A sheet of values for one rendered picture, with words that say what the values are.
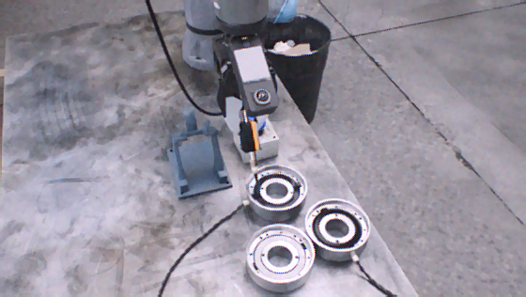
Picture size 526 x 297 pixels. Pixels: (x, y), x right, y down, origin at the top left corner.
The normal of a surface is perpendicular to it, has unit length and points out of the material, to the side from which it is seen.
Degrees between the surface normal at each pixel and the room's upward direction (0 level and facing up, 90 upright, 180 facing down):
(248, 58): 32
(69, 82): 0
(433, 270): 0
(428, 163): 0
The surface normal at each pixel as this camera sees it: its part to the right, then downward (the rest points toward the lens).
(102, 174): 0.00, -0.72
